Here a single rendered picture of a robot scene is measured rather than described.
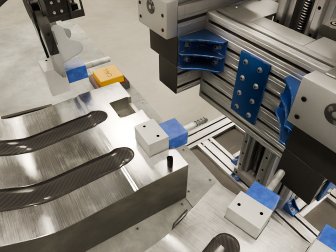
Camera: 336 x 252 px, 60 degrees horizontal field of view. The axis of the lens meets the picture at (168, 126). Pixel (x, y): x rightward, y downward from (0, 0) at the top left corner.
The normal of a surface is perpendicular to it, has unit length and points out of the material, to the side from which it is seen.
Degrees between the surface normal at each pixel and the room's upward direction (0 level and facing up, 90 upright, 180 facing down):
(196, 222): 0
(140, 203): 90
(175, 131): 0
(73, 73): 87
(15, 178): 23
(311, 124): 90
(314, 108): 90
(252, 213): 0
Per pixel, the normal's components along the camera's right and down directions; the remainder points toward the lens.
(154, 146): 0.52, 0.58
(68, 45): 0.50, 0.40
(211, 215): 0.00, -0.73
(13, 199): 0.43, -0.76
